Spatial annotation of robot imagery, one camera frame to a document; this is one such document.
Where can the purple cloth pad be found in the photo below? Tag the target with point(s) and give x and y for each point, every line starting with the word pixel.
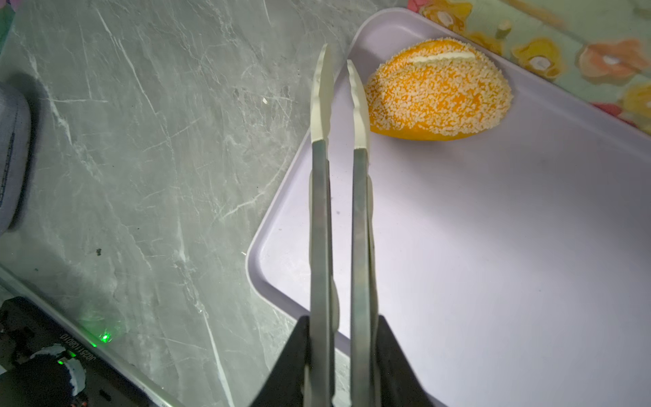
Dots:
pixel 16 134

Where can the lilac plastic tray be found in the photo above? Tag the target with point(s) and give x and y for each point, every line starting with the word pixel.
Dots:
pixel 514 266

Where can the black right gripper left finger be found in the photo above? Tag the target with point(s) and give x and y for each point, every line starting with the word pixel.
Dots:
pixel 285 384

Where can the sugared oval bread top left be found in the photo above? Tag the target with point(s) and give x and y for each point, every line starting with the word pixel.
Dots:
pixel 437 90

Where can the landscape print paper bag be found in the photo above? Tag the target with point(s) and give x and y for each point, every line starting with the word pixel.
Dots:
pixel 598 51

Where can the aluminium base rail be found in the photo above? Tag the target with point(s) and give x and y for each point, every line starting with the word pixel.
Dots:
pixel 17 288

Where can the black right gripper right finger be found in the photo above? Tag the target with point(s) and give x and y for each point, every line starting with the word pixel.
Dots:
pixel 399 387

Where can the cream and steel tongs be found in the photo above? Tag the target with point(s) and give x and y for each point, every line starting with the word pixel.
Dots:
pixel 365 387

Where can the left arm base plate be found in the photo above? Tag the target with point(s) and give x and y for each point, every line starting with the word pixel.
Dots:
pixel 44 365

